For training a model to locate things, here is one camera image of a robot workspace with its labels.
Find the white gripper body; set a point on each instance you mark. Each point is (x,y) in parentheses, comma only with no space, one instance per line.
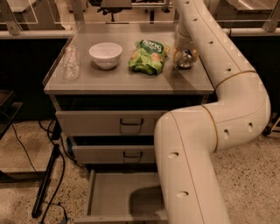
(185,43)

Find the blue pepsi can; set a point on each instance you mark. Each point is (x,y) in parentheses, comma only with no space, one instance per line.
(185,59)

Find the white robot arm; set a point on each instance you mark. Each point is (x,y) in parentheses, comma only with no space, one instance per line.
(185,138)

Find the grey drawer cabinet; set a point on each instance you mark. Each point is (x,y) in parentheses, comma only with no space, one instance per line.
(121,89)

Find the grey top drawer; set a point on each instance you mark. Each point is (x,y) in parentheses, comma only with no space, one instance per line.
(108,122)

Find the grey drawer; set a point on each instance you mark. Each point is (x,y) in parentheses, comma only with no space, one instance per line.
(114,154)
(123,198)
(108,122)

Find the grey middle drawer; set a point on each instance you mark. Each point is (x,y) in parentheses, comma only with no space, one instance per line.
(114,154)

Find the grey bottom drawer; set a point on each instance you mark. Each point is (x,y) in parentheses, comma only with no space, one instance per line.
(123,198)

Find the green chip bag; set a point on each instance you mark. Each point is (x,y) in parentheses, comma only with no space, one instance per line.
(149,57)

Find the white ceramic bowl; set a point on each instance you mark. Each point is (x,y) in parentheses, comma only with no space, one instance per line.
(106,55)

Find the black office chair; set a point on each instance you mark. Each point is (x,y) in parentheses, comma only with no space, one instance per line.
(112,7)

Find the clear plastic bottle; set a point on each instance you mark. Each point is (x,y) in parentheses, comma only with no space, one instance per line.
(71,63)

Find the black caster wheel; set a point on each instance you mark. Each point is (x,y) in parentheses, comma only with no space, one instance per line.
(266,131)

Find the black table leg bar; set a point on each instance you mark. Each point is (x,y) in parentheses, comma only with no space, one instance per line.
(36,211)

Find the black side table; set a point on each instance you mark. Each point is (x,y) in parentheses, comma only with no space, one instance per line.
(9,108)

